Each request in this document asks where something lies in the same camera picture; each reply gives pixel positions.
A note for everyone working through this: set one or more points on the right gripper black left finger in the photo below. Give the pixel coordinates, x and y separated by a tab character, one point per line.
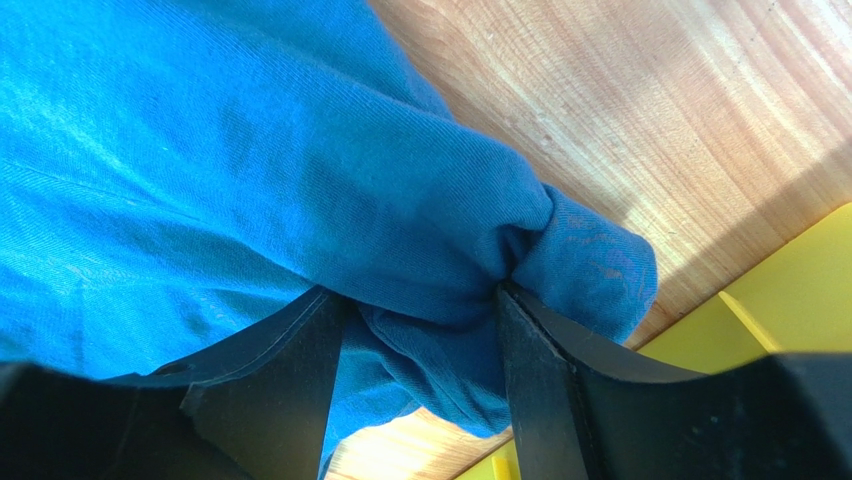
252	406

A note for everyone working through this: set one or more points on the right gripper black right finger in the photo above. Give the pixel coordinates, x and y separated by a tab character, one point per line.
585	407

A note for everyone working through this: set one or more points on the teal blue t shirt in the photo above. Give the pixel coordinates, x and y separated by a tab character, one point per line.
175	171

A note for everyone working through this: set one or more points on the yellow plastic bin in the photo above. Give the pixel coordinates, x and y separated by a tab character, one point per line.
798	300

